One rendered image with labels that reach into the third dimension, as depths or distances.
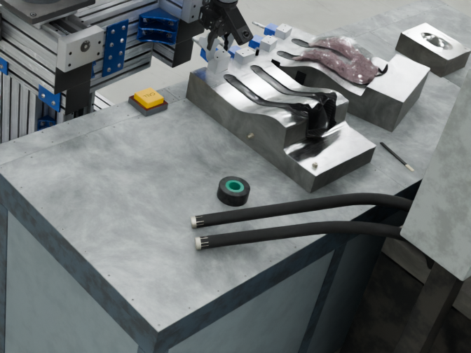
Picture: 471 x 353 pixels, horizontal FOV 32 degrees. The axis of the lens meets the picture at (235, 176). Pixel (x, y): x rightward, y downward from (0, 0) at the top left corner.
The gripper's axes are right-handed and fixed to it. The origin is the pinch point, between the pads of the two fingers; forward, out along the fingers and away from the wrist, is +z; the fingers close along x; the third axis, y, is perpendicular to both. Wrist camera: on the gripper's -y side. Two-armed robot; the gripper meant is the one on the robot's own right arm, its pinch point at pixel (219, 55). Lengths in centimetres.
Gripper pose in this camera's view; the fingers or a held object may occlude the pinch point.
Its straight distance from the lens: 239.8
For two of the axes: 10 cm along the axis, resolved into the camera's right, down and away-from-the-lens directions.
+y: -6.6, -6.5, 3.9
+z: -1.8, 6.3, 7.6
